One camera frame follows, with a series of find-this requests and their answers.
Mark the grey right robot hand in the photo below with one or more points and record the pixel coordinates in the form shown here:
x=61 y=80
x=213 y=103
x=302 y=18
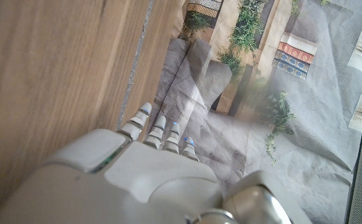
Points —
x=137 y=186

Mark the printed fabric backdrop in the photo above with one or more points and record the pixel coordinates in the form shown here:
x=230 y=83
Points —
x=261 y=93

